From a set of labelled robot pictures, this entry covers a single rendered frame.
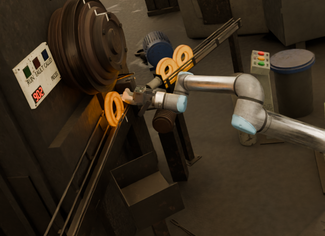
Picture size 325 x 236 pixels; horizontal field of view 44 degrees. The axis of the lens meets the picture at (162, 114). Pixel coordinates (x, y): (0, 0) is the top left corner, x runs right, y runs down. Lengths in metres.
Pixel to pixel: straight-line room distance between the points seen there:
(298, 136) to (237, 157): 0.90
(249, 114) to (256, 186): 0.84
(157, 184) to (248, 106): 0.52
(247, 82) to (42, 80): 0.89
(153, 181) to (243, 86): 0.58
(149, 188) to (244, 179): 0.97
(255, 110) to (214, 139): 1.23
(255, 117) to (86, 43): 0.81
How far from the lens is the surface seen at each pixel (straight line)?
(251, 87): 1.80
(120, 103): 2.17
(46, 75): 1.78
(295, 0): 3.83
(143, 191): 1.74
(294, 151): 2.76
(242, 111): 1.78
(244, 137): 2.81
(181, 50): 2.53
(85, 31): 1.81
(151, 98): 2.16
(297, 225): 2.30
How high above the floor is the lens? 1.70
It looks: 29 degrees down
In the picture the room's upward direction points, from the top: 17 degrees counter-clockwise
